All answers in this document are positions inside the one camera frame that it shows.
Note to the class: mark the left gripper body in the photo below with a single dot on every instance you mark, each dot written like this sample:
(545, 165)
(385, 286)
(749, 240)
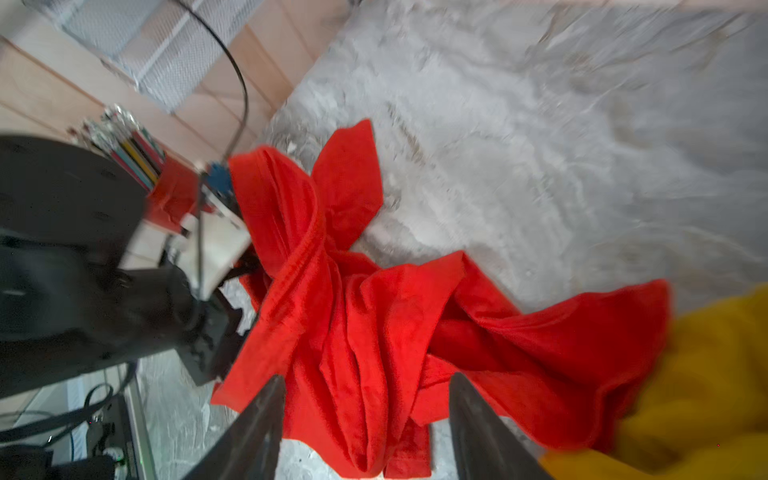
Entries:
(59, 320)

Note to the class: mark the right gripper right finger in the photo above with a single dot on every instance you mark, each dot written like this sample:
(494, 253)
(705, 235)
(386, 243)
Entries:
(484, 448)

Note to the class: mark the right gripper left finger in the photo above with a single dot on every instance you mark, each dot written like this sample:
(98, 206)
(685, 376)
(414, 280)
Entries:
(249, 449)

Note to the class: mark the red cloth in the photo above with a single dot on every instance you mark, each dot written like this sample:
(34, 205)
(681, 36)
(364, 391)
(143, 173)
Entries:
(367, 352)

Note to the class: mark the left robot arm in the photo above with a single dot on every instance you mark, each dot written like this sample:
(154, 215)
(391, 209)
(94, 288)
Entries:
(56, 195)

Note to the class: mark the plain yellow cloth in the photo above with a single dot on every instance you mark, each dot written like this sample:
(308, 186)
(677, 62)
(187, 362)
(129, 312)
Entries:
(703, 413)

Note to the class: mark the red pencil cup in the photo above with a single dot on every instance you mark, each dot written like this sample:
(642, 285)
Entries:
(173, 197)

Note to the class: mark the coloured pencils bundle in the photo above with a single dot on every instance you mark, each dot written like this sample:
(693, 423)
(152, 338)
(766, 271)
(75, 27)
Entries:
(118, 136)

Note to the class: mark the white wire mesh shelf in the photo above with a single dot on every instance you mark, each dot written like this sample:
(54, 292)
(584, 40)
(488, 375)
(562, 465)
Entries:
(163, 48)

